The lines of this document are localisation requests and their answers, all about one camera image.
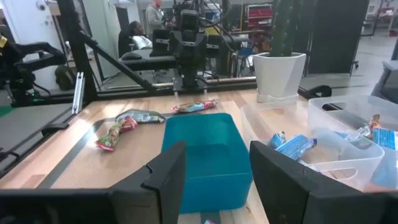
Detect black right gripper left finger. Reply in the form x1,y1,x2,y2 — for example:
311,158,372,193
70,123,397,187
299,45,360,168
111,140,187,224

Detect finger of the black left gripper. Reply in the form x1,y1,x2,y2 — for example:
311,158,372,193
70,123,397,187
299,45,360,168
169,32,189,68
190,32,208,68

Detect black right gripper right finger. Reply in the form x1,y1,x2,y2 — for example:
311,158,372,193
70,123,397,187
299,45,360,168
249,140,385,224

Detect red green granola bar wrapper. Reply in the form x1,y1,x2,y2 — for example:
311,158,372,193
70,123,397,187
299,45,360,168
95,115,139,152

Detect dark grey desk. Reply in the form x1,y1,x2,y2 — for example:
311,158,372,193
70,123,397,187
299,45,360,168
119,49,178,72

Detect person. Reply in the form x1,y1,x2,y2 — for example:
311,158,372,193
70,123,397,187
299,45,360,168
144,0,171,40
118,20,154,58

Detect blue plastic bin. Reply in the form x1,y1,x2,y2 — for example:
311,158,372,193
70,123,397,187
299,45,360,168
160,112,254,215

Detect red storage rack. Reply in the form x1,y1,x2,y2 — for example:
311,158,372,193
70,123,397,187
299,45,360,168
244,3,274,32

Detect clear mat with dark border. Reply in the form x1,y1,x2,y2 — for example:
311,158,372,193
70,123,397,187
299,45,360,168
35,108,222,224

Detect clear plastic bin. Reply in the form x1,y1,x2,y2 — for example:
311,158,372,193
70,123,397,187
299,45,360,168
239,100,386,191
307,94,398,192

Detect white plant pot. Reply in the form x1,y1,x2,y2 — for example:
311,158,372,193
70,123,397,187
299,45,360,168
252,52,307,103

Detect green cactus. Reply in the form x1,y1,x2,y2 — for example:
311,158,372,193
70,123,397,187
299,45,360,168
269,0,304,58

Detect silver aluminium extrusion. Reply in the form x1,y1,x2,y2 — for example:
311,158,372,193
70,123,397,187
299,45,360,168
71,71,86,115

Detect dark green backpack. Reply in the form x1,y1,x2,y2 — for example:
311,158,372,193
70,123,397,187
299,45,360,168
55,64,76,91

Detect white door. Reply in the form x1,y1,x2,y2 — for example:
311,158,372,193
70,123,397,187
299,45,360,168
0,0,65,91

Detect black partition panel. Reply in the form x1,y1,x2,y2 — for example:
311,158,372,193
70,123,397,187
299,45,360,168
307,0,370,75

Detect black background machine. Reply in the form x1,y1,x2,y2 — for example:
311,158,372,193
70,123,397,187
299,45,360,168
0,42,68,105

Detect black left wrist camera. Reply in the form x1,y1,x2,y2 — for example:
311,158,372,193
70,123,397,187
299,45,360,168
179,8,200,32

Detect black aluminium table frame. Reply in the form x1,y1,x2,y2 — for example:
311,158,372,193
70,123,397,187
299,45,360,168
0,0,259,178

